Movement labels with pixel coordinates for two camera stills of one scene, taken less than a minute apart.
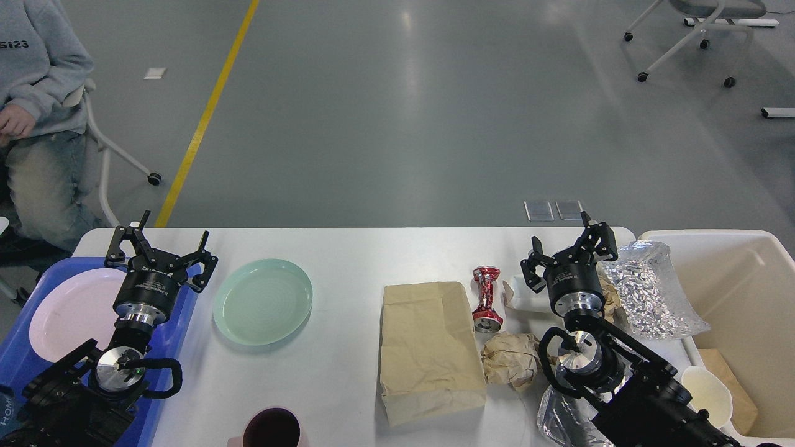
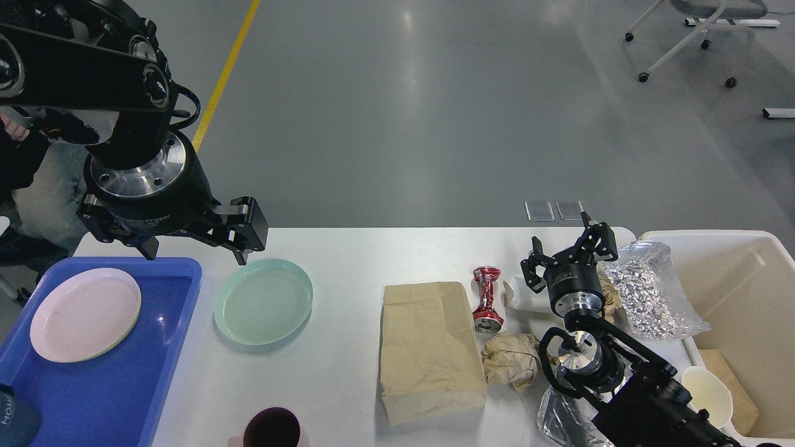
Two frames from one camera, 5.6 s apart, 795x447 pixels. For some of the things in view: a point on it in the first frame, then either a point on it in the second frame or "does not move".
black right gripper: x=571 y=278 does not move
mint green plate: x=263 y=302 does not move
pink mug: x=274 y=426 does not move
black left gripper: x=149 y=290 → x=171 y=194
